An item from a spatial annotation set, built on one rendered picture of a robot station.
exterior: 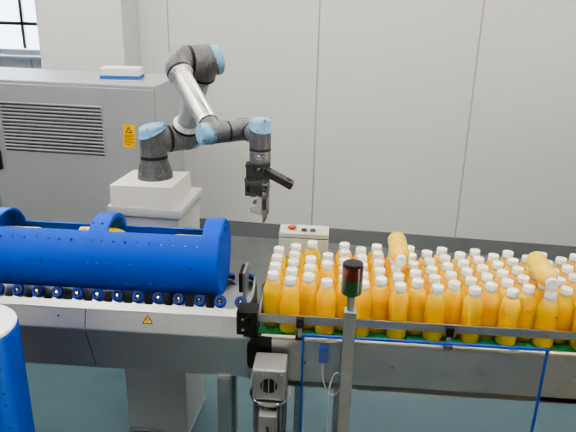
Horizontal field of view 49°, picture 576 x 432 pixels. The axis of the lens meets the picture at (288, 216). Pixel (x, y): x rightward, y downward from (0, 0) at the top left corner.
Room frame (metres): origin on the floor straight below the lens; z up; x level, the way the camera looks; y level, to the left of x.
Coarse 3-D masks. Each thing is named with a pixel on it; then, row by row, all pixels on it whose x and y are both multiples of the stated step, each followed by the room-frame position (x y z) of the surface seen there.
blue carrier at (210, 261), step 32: (0, 224) 2.21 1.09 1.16; (32, 224) 2.30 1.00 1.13; (64, 224) 2.28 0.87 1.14; (96, 224) 2.08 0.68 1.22; (224, 224) 2.10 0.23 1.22; (0, 256) 2.03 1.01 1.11; (32, 256) 2.02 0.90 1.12; (64, 256) 2.01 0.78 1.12; (96, 256) 2.00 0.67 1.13; (128, 256) 2.00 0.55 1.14; (160, 256) 1.99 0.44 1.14; (192, 256) 1.99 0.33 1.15; (224, 256) 2.09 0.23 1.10; (128, 288) 2.03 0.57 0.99; (160, 288) 2.01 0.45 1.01; (192, 288) 2.00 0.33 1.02; (224, 288) 2.08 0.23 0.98
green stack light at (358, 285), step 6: (342, 282) 1.71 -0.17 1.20; (348, 282) 1.69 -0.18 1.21; (354, 282) 1.69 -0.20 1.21; (360, 282) 1.70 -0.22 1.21; (342, 288) 1.71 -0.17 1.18; (348, 288) 1.69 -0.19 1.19; (354, 288) 1.69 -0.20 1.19; (360, 288) 1.70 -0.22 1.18; (348, 294) 1.69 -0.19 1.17; (354, 294) 1.69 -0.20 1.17; (360, 294) 1.70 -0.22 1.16
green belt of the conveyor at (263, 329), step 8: (264, 328) 1.93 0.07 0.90; (272, 328) 1.93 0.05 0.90; (304, 328) 1.94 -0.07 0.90; (312, 328) 1.94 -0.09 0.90; (368, 336) 1.90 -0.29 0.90; (376, 336) 1.90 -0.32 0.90; (384, 336) 1.90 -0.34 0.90; (408, 336) 1.90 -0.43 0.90; (416, 336) 1.90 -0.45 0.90; (456, 336) 1.91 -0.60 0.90; (488, 344) 1.86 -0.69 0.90; (496, 344) 1.87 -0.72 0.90; (520, 344) 1.87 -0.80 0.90; (528, 344) 1.87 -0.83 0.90; (560, 344) 1.87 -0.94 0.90
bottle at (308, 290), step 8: (304, 280) 1.96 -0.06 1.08; (312, 280) 1.96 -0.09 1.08; (304, 288) 1.94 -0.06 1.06; (312, 288) 1.94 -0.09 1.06; (304, 296) 1.93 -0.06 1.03; (312, 296) 1.93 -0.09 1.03; (304, 304) 1.93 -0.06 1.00; (312, 304) 1.93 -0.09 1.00; (304, 312) 1.93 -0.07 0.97; (312, 312) 1.94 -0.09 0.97
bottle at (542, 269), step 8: (528, 256) 2.04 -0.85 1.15; (536, 256) 2.01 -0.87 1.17; (544, 256) 2.01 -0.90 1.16; (528, 264) 2.02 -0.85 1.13; (536, 264) 1.96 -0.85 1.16; (544, 264) 1.94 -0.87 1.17; (536, 272) 1.93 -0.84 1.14; (544, 272) 1.90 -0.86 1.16; (552, 272) 1.89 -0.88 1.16; (544, 280) 1.88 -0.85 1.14
